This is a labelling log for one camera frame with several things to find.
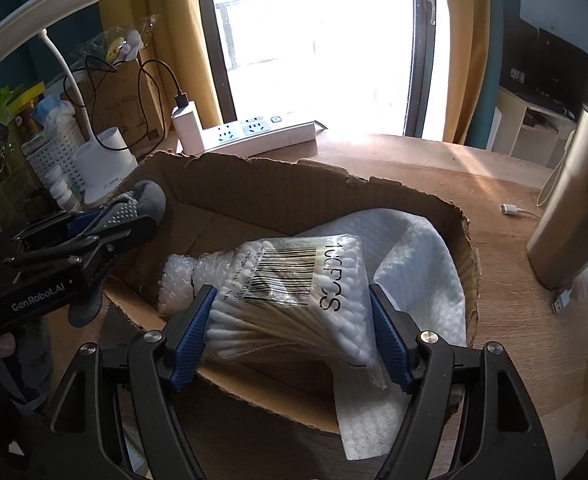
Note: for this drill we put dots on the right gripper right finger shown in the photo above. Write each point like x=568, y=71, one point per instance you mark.
x=500, y=435

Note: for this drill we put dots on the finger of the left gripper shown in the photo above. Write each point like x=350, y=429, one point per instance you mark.
x=90, y=254
x=65, y=225

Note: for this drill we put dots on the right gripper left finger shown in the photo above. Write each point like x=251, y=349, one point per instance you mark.
x=86, y=437

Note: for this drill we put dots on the grey sock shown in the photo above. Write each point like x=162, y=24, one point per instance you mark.
x=147, y=197

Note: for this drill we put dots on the cotton swab bag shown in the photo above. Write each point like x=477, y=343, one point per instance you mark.
x=286, y=297

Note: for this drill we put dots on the white pill bottle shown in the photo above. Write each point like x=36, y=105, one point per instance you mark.
x=64, y=196

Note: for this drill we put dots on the bubble wrap piece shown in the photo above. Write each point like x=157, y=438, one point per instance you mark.
x=176, y=284

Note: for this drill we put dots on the white perforated basket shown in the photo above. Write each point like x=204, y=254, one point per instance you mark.
x=44, y=152

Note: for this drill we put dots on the white charger adapter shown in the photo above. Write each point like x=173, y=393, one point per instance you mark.
x=188, y=126

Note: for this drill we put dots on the brown cardboard package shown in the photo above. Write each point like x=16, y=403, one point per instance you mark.
x=130, y=100

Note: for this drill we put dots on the white power strip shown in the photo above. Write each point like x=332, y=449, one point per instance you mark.
x=259, y=135

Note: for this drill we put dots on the green snack bag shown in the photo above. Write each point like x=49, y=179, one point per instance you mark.
x=13, y=101

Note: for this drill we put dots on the clear plastic toy bag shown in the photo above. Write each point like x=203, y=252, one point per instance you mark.
x=117, y=44

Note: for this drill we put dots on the white towel cloth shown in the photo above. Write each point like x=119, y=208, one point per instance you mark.
x=404, y=254

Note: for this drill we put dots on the steel thermos tumbler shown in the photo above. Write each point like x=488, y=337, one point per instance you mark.
x=558, y=248

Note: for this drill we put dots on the yellow curtain left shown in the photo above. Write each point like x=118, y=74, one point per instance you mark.
x=178, y=39

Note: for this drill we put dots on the yellow curtain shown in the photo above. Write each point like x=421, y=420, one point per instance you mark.
x=469, y=22
x=178, y=39

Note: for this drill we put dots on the white tv cabinet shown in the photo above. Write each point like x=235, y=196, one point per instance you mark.
x=527, y=131

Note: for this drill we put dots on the black television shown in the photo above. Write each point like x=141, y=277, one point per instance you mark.
x=542, y=68

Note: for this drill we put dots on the yellow curtain right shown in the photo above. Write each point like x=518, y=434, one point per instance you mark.
x=469, y=22

